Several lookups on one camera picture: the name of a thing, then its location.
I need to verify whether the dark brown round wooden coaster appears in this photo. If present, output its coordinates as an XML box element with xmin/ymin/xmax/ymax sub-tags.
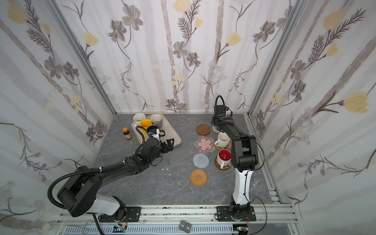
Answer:
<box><xmin>196</xmin><ymin>124</ymin><xmax>211</xmax><ymax>136</ymax></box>

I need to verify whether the plain white mug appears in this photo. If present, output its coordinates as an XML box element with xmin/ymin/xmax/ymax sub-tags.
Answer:
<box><xmin>214</xmin><ymin>132</ymin><xmax>231</xmax><ymax>149</ymax></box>

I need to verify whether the beige plastic tray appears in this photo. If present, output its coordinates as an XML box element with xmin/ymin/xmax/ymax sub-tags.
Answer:
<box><xmin>131</xmin><ymin>112</ymin><xmax>182</xmax><ymax>147</ymax></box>

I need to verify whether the cork paw print coaster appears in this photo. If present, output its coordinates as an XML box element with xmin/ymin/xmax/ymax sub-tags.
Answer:
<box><xmin>215</xmin><ymin>141</ymin><xmax>232</xmax><ymax>151</ymax></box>

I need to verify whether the pink flower silicone coaster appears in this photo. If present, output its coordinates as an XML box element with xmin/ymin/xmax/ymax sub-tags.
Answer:
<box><xmin>194</xmin><ymin>136</ymin><xmax>215</xmax><ymax>154</ymax></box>

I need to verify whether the grey-blue woven round coaster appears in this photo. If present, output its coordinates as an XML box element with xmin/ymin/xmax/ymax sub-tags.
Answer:
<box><xmin>193</xmin><ymin>154</ymin><xmax>210</xmax><ymax>169</ymax></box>

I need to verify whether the white mug red interior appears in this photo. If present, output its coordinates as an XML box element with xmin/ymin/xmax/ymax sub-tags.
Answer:
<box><xmin>216</xmin><ymin>149</ymin><xmax>231</xmax><ymax>161</ymax></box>

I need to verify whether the rattan wicker round coaster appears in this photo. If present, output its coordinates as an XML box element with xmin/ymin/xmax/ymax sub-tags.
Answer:
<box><xmin>190</xmin><ymin>169</ymin><xmax>208</xmax><ymax>187</ymax></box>

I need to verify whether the glossy brown round coaster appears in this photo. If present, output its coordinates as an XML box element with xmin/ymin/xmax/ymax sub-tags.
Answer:
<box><xmin>214</xmin><ymin>159</ymin><xmax>231</xmax><ymax>170</ymax></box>

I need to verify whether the blue floral mug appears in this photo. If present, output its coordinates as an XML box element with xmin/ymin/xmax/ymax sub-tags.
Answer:
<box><xmin>212</xmin><ymin>126</ymin><xmax>221</xmax><ymax>134</ymax></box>

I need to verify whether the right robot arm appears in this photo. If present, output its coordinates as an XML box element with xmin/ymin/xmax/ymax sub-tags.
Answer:
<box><xmin>211</xmin><ymin>104</ymin><xmax>259</xmax><ymax>220</ymax></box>

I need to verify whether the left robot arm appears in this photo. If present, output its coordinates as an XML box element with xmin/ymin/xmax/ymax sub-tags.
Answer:
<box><xmin>47</xmin><ymin>138</ymin><xmax>175</xmax><ymax>222</ymax></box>

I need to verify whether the black cup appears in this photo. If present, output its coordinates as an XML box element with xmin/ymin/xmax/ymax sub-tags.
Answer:
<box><xmin>147</xmin><ymin>125</ymin><xmax>165</xmax><ymax>139</ymax></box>

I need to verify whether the lavender white cup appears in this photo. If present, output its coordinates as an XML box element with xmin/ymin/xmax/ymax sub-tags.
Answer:
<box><xmin>150</xmin><ymin>114</ymin><xmax>163</xmax><ymax>129</ymax></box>

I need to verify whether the yellow cup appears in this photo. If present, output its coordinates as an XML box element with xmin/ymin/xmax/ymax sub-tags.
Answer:
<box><xmin>140</xmin><ymin>119</ymin><xmax>152</xmax><ymax>135</ymax></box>

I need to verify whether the brown bottle orange cap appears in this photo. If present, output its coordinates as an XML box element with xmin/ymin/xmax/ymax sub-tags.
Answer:
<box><xmin>122</xmin><ymin>127</ymin><xmax>132</xmax><ymax>140</ymax></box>

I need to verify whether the white speckled mug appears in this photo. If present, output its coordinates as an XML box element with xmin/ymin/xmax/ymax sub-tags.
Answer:
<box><xmin>133</xmin><ymin>113</ymin><xmax>146</xmax><ymax>125</ymax></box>

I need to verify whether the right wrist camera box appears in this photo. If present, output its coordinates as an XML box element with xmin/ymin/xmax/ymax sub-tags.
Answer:
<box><xmin>215</xmin><ymin>105</ymin><xmax>229</xmax><ymax>117</ymax></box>

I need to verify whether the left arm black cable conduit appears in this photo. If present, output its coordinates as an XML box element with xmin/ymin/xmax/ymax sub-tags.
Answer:
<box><xmin>47</xmin><ymin>126</ymin><xmax>147</xmax><ymax>235</ymax></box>

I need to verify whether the aluminium frame rail base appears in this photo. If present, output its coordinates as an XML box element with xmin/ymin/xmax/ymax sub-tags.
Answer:
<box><xmin>52</xmin><ymin>202</ymin><xmax>304</xmax><ymax>235</ymax></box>

